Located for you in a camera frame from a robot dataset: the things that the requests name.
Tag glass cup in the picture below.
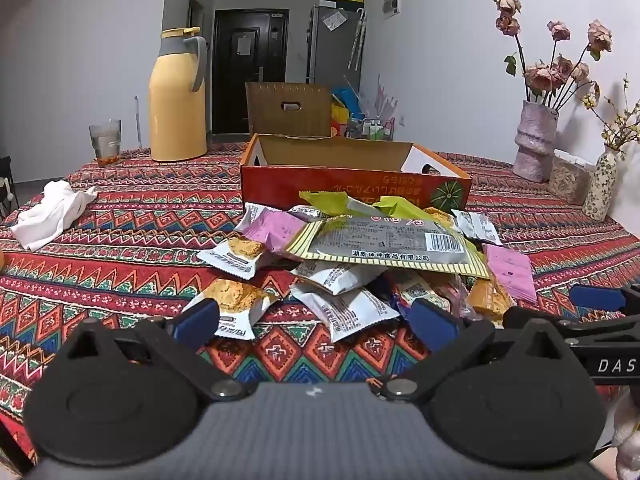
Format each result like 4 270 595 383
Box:
89 119 122 167

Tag pink ceramic vase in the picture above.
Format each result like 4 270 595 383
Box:
512 100 559 182

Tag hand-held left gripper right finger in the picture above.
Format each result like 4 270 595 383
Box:
372 299 566 402

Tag yellow thermos jug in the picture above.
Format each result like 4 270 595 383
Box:
149 26 208 163

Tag orange cardboard box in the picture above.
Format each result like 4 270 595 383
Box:
239 133 472 216

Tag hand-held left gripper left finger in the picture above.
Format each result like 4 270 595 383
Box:
62 299 253 402

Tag brown cardboard box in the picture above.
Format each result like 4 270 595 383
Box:
245 81 333 138

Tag lime green snack packet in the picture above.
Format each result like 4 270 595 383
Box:
299 191 351 217

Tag white folded umbrella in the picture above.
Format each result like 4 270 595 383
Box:
348 8 367 70

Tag dried pink roses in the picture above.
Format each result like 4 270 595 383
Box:
494 0 613 108

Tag metal trolley rack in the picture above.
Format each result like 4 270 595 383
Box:
347 115 396 140

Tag dark door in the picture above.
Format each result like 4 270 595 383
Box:
212 9 290 135

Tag purple wall decoration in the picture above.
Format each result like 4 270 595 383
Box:
372 75 401 121

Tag small floral vase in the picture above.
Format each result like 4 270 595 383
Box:
582 150 618 222

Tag person's right forearm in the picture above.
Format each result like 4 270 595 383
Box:
611 392 640 480

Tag blue plastic item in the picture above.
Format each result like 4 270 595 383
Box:
332 87 361 113

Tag pile of snack packets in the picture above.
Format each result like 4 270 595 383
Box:
181 190 538 343

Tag white cloth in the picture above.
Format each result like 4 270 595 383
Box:
10 180 98 252

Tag grey fridge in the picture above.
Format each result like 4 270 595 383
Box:
306 4 366 86

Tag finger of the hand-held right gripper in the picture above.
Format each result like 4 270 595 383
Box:
502 306 640 346
569 284 640 313

